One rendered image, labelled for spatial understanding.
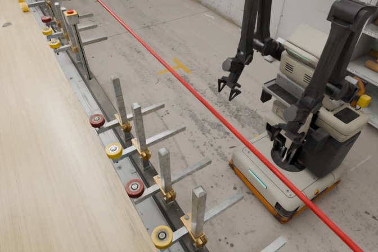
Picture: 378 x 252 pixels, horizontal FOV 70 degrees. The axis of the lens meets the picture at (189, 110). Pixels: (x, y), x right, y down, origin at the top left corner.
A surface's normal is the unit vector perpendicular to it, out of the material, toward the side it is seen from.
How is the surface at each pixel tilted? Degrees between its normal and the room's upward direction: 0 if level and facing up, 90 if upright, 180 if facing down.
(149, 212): 0
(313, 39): 42
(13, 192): 0
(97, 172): 0
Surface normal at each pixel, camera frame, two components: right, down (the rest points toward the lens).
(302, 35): -0.56, -0.30
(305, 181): 0.01, -0.73
